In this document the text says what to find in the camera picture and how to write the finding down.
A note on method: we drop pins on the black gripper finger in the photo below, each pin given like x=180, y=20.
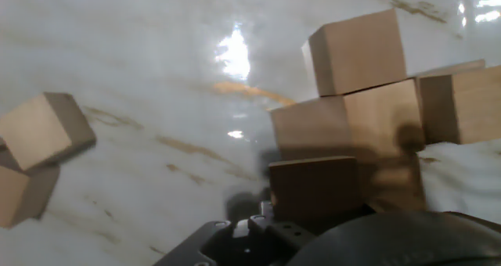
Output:
x=254, y=250

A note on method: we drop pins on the marble pattern table sheet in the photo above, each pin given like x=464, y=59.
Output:
x=156, y=62

